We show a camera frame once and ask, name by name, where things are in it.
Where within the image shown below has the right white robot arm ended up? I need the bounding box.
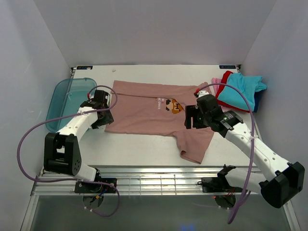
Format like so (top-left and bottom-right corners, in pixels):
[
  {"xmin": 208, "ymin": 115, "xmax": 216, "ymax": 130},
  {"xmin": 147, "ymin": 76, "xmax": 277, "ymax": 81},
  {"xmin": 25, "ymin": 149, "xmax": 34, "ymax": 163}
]
[{"xmin": 185, "ymin": 91, "xmax": 305, "ymax": 208}]

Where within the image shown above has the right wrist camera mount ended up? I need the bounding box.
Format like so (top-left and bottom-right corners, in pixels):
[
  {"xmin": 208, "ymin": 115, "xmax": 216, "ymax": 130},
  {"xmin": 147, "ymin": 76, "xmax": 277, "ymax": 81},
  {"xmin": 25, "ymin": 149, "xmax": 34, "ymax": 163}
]
[{"xmin": 194, "ymin": 89, "xmax": 210, "ymax": 98}]

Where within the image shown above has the aluminium rail frame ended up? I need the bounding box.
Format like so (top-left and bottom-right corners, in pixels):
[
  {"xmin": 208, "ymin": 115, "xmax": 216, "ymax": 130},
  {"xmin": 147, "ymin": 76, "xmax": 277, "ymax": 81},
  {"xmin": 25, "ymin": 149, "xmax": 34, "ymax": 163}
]
[{"xmin": 21, "ymin": 167, "xmax": 300, "ymax": 231}]

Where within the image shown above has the red folded t shirt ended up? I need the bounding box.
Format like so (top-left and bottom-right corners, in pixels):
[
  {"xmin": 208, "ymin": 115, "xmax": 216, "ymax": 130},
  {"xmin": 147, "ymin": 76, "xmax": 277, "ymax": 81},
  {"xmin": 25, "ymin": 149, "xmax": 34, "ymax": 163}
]
[{"xmin": 211, "ymin": 71, "xmax": 249, "ymax": 113}]

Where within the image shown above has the light pink folded t shirt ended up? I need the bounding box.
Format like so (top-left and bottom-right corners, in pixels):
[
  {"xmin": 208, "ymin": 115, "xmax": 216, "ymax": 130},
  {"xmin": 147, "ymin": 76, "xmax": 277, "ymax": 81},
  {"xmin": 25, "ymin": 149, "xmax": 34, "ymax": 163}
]
[{"xmin": 211, "ymin": 78, "xmax": 231, "ymax": 111}]

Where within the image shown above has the purple cable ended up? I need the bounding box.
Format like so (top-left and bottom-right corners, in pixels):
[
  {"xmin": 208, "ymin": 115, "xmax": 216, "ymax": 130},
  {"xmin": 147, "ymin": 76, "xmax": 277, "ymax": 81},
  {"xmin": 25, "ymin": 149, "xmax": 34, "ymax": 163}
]
[
  {"xmin": 16, "ymin": 85, "xmax": 121, "ymax": 218},
  {"xmin": 199, "ymin": 83, "xmax": 256, "ymax": 224}
]

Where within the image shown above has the dark blue folded t shirt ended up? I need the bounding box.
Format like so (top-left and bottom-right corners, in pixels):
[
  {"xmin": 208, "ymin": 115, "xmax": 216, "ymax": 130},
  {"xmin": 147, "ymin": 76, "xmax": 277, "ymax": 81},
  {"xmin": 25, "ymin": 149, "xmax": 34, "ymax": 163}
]
[{"xmin": 253, "ymin": 91, "xmax": 263, "ymax": 113}]

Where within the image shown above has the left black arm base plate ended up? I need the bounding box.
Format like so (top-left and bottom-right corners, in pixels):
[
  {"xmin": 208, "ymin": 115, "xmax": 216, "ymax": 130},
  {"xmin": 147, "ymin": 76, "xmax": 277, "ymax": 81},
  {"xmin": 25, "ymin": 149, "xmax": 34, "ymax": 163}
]
[{"xmin": 74, "ymin": 177, "xmax": 117, "ymax": 194}]

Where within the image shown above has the teal plastic tray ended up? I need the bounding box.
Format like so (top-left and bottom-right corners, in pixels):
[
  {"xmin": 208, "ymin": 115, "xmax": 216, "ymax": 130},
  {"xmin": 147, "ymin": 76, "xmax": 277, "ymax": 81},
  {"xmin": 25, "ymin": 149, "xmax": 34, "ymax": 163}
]
[{"xmin": 46, "ymin": 77, "xmax": 97, "ymax": 120}]

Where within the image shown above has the dusty pink t shirt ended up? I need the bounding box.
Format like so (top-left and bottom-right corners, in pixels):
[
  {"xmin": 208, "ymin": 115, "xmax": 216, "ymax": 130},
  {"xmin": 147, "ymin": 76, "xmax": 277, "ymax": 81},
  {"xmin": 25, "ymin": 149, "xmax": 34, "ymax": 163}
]
[{"xmin": 105, "ymin": 80, "xmax": 214, "ymax": 164}]

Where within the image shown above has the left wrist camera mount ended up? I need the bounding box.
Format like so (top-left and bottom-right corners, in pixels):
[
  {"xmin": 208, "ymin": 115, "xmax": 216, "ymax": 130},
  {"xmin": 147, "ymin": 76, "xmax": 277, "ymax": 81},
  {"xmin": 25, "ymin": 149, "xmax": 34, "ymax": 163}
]
[{"xmin": 87, "ymin": 93, "xmax": 94, "ymax": 100}]

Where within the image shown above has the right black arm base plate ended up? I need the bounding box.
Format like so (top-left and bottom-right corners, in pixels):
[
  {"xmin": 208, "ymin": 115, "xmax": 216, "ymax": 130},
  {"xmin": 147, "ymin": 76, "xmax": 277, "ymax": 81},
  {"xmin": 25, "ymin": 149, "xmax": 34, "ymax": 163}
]
[{"xmin": 197, "ymin": 177, "xmax": 243, "ymax": 193}]

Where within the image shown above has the cyan folded t shirt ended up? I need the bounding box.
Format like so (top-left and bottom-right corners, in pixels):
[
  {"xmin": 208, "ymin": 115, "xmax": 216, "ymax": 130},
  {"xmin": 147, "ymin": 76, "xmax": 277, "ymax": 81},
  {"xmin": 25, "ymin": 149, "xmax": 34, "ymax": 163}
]
[{"xmin": 227, "ymin": 73, "xmax": 267, "ymax": 111}]

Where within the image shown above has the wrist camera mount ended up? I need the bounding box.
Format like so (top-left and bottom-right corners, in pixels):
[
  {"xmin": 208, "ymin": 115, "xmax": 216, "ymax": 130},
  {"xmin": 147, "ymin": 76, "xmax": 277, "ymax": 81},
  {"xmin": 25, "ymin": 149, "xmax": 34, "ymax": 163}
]
[
  {"xmin": 87, "ymin": 93, "xmax": 94, "ymax": 100},
  {"xmin": 194, "ymin": 89, "xmax": 210, "ymax": 98}
]

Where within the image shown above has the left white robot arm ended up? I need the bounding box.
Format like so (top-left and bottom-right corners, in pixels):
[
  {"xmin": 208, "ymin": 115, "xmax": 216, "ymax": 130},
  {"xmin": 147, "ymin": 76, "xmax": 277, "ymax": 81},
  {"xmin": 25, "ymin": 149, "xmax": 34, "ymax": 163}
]
[{"xmin": 44, "ymin": 90, "xmax": 114, "ymax": 192}]

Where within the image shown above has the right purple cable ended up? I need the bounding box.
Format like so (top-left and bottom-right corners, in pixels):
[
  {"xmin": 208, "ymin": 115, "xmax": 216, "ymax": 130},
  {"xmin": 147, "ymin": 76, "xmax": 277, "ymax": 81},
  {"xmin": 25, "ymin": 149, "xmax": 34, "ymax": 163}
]
[{"xmin": 199, "ymin": 83, "xmax": 256, "ymax": 224}]

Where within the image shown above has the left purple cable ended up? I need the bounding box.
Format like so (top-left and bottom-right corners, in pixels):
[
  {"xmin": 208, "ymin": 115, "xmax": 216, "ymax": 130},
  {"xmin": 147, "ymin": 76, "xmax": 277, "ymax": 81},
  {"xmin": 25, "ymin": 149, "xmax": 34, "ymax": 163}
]
[{"xmin": 16, "ymin": 85, "xmax": 121, "ymax": 218}]

